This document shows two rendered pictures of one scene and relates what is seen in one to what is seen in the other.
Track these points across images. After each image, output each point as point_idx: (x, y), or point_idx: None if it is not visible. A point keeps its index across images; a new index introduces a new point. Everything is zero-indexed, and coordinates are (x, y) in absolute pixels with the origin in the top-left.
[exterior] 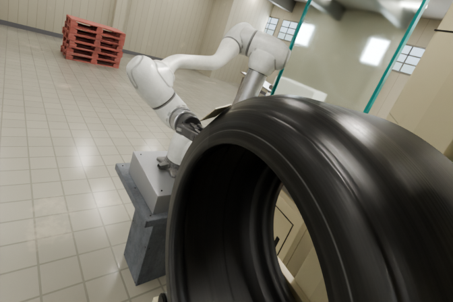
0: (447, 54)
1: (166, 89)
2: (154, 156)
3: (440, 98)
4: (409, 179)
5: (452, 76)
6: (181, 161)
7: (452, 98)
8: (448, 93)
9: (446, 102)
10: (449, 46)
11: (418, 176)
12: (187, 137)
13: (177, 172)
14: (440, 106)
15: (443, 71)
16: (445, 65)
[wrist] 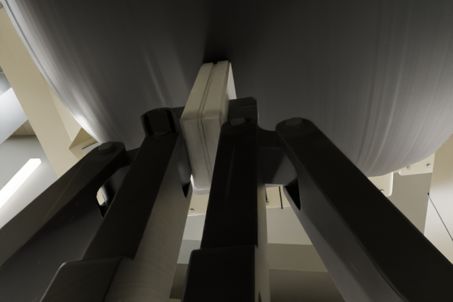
0: (451, 212)
1: None
2: None
3: (450, 156)
4: None
5: (447, 180)
6: (34, 61)
7: (445, 152)
8: (447, 160)
9: (447, 148)
10: (451, 222)
11: None
12: (25, 214)
13: (9, 14)
14: (449, 144)
15: (451, 191)
16: (451, 199)
